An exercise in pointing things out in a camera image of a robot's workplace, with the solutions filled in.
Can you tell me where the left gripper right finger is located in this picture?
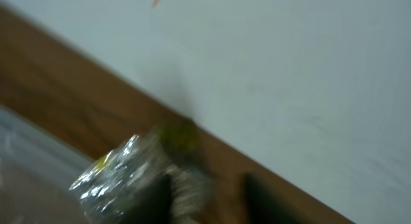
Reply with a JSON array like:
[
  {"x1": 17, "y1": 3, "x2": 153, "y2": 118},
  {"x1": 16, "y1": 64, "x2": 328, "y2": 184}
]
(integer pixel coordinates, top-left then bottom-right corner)
[{"x1": 243, "y1": 173, "x2": 301, "y2": 224}]

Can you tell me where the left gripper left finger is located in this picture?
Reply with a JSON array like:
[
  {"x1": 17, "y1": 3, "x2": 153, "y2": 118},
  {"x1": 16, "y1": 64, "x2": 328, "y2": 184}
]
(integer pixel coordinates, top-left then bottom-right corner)
[{"x1": 120, "y1": 175, "x2": 173, "y2": 224}]

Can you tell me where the green foil snack wrapper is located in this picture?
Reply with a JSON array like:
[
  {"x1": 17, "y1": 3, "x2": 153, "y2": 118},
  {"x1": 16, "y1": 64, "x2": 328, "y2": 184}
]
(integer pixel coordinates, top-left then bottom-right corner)
[{"x1": 69, "y1": 120, "x2": 212, "y2": 223}]

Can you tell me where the clear plastic bin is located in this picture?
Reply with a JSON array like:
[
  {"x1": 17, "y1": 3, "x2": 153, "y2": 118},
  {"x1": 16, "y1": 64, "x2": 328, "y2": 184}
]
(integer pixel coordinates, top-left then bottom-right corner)
[{"x1": 1, "y1": 107, "x2": 91, "y2": 224}]

